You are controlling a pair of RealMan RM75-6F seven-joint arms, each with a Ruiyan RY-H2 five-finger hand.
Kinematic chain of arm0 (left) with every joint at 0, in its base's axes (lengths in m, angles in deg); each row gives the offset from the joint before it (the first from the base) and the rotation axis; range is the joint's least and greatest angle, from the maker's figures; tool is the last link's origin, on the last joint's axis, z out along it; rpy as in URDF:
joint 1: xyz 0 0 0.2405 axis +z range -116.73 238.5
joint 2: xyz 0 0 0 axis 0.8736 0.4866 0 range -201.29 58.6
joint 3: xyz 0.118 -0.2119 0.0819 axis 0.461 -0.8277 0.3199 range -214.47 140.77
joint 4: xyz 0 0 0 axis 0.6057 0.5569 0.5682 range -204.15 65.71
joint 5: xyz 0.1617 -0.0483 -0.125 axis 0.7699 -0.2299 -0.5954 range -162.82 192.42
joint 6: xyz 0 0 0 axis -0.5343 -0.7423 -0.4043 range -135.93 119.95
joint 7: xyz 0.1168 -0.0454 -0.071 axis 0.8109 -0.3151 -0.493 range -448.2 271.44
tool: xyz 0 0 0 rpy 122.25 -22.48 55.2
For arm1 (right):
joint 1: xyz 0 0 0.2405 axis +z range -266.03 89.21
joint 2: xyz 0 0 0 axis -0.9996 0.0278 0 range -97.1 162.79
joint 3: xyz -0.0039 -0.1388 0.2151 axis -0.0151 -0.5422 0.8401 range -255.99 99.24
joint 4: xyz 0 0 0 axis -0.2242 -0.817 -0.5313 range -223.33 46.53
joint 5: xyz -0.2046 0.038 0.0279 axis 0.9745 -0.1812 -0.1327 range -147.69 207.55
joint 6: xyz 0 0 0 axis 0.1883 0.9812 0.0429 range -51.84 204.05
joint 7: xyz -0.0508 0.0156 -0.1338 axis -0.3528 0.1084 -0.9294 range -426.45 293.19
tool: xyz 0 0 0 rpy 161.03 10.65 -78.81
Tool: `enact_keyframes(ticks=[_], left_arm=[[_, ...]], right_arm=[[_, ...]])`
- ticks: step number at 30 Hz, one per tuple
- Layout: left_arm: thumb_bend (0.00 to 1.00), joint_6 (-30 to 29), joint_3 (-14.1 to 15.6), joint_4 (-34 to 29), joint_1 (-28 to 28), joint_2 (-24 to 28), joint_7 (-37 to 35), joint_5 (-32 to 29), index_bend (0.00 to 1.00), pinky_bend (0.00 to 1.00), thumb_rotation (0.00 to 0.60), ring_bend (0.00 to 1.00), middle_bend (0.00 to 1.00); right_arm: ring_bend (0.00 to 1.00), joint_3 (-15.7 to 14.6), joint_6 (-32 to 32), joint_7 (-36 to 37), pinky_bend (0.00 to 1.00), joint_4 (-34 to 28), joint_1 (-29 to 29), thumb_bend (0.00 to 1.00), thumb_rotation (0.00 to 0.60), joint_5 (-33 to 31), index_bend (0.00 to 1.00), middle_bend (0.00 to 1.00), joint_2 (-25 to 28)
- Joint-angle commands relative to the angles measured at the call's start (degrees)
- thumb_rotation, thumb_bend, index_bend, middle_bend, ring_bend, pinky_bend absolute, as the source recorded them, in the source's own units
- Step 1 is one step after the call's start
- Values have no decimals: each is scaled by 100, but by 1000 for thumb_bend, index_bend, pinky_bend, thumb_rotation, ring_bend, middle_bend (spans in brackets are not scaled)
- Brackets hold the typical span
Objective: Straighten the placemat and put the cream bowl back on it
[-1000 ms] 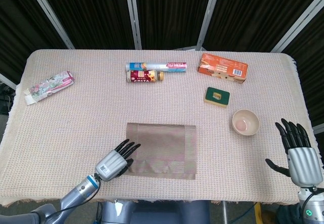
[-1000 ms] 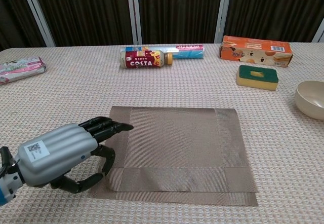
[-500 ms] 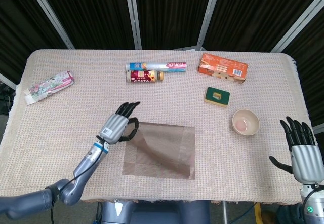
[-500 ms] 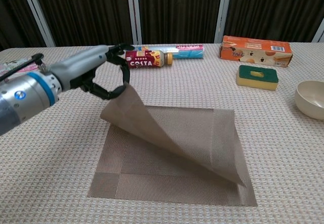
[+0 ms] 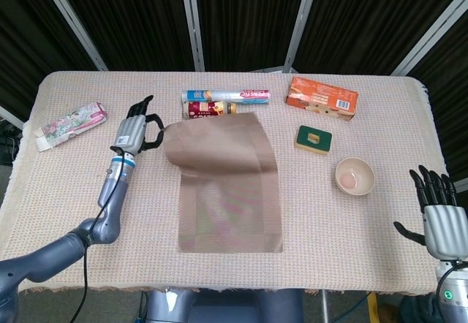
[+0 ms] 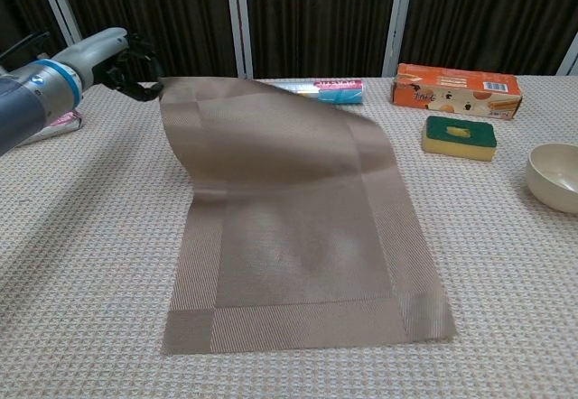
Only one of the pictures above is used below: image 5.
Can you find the white table leg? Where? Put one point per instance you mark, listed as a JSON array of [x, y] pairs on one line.
[[324, 306]]

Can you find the dark pleated screen panel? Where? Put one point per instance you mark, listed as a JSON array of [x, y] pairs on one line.
[[365, 19], [248, 19], [449, 100], [29, 45], [128, 19]]

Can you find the orange cardboard box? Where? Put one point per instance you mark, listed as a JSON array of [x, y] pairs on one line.
[[318, 94]]

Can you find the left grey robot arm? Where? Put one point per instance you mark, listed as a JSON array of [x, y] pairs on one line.
[[113, 188]]

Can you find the grey screen frame post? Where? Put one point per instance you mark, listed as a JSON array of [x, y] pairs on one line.
[[192, 19], [73, 19], [303, 19], [433, 36], [11, 115], [460, 187]]

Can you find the red label coffee bottle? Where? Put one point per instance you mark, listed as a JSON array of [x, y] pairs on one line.
[[208, 108]]

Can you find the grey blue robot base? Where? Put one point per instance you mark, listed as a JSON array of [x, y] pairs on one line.
[[219, 306]]

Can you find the beige woven tablecloth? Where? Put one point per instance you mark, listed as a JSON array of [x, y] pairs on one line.
[[73, 191]]

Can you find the blue pink plastic wrap roll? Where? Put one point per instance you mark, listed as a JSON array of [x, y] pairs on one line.
[[226, 95]]

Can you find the light brown bowl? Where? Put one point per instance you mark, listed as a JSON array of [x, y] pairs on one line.
[[354, 177]]

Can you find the brown woven placemat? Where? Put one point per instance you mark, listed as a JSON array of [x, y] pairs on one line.
[[226, 198]]

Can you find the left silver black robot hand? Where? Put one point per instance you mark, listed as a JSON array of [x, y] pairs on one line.
[[131, 133]]

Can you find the pink floral carton box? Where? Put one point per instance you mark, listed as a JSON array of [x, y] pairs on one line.
[[73, 124]]

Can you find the green yellow sponge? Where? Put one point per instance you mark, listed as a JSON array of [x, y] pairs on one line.
[[303, 138]]

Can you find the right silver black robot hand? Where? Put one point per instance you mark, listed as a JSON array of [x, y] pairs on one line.
[[446, 231]]

